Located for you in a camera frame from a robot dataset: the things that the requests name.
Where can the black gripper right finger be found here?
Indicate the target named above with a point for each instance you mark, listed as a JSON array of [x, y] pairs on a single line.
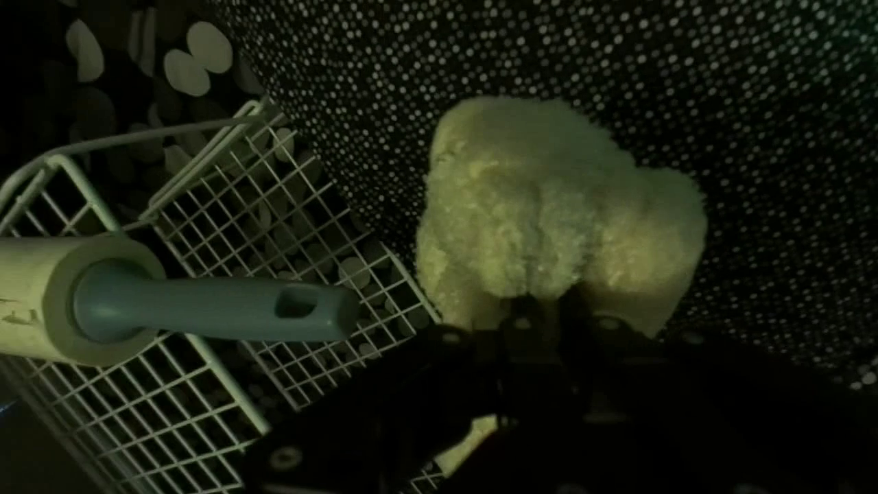
[[732, 417]]

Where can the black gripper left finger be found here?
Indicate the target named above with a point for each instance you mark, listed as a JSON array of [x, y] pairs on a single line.
[[380, 428]]

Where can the cream fluffy teddy bear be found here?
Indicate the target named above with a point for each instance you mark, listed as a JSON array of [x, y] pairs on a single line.
[[533, 199]]

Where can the black white dotted blanket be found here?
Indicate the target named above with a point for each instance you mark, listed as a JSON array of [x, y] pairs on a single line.
[[769, 106]]

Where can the grey leaf pattern cloth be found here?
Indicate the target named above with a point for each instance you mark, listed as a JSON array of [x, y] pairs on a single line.
[[97, 78]]

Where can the white wire shelf rack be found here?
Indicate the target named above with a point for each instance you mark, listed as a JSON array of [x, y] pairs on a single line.
[[256, 200]]

